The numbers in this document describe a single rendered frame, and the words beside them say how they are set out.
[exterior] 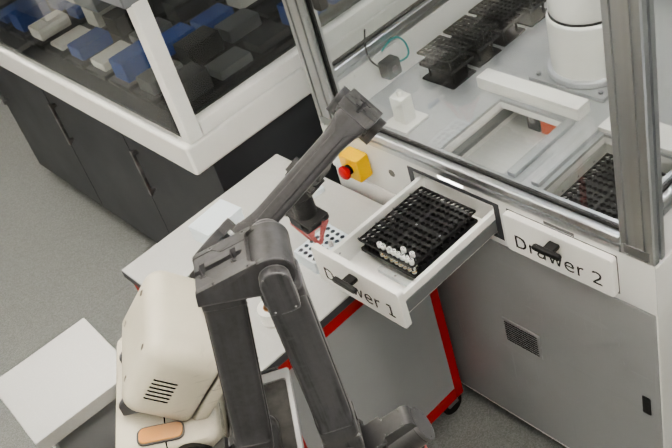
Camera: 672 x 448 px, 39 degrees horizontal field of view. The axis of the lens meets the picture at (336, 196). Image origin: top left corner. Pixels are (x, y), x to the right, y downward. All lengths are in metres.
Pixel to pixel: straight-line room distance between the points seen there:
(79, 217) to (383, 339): 2.13
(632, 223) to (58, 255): 2.78
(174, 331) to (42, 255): 2.77
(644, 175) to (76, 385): 1.41
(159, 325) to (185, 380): 0.09
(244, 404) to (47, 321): 2.61
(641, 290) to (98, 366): 1.29
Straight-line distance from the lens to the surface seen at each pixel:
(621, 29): 1.69
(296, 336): 1.27
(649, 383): 2.31
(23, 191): 4.71
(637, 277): 2.07
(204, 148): 2.80
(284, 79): 2.92
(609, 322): 2.24
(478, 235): 2.23
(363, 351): 2.49
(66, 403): 2.42
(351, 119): 1.77
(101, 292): 3.90
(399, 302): 2.08
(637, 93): 1.75
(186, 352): 1.49
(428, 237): 2.21
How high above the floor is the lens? 2.37
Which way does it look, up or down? 38 degrees down
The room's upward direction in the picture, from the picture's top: 18 degrees counter-clockwise
